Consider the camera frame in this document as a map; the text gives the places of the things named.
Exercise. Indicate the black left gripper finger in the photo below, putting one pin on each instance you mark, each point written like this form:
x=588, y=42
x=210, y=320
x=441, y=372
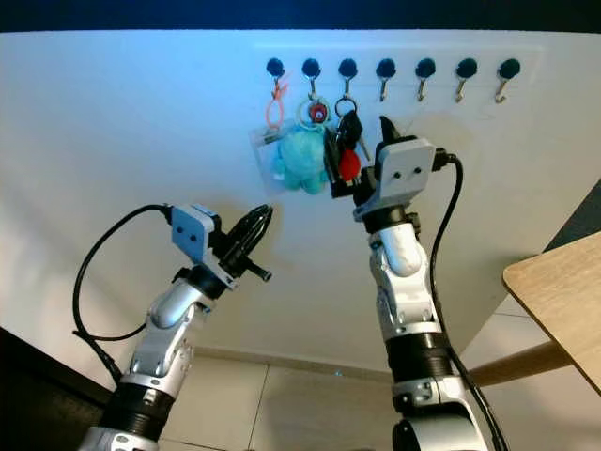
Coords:
x=244, y=225
x=255, y=239

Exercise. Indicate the black keys with red tag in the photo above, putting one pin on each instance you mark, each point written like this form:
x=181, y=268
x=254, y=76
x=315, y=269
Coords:
x=349, y=132

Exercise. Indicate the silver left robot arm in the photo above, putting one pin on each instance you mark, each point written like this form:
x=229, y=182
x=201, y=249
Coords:
x=175, y=312

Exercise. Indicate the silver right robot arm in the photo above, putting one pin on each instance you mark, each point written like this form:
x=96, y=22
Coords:
x=404, y=301

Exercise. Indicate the round red charm keyring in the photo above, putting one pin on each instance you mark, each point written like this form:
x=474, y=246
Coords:
x=315, y=113

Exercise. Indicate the black knob brass hook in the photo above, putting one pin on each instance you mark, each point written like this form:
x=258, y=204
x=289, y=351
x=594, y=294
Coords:
x=347, y=68
x=509, y=69
x=385, y=68
x=424, y=68
x=467, y=68
x=275, y=67
x=311, y=67

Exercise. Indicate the clear card sleeve orange clip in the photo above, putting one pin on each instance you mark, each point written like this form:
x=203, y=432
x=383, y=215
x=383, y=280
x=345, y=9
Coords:
x=265, y=146

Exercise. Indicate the dark blue panel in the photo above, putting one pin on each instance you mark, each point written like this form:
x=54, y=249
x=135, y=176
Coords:
x=577, y=218

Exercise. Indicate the light wooden table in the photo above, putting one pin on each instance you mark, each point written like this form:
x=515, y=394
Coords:
x=559, y=291

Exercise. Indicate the wooden table leg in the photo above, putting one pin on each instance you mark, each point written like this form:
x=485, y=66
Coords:
x=516, y=365

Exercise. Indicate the dark wooden cabinet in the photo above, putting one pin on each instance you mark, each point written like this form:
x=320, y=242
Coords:
x=47, y=399

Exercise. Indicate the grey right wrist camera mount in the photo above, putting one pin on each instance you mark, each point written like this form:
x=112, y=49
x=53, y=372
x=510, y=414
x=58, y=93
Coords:
x=406, y=171

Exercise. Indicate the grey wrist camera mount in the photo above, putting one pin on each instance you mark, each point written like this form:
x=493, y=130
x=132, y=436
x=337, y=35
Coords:
x=406, y=171
x=195, y=235

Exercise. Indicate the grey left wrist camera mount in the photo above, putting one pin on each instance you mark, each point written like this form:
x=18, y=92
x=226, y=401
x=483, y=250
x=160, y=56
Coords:
x=195, y=235

